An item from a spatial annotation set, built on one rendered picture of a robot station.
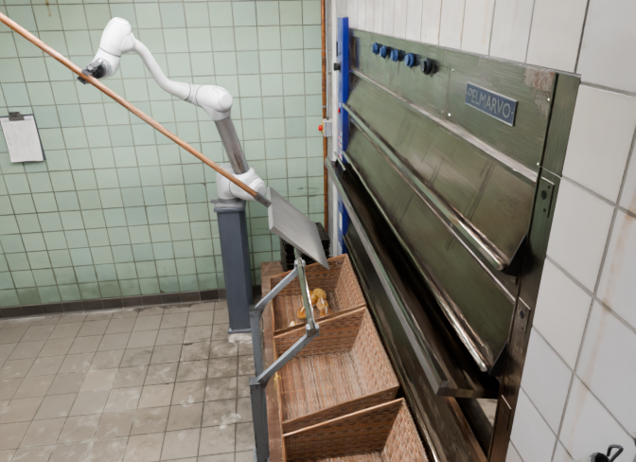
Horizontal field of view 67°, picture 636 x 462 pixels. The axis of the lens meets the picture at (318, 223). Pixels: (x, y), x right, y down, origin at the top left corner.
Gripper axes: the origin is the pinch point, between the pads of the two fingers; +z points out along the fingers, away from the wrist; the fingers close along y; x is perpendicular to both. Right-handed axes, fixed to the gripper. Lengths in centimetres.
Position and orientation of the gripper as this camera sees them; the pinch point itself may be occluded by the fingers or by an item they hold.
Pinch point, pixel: (84, 75)
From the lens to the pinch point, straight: 241.4
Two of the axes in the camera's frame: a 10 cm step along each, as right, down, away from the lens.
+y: -6.3, 7.3, 2.5
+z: 1.2, 4.1, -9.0
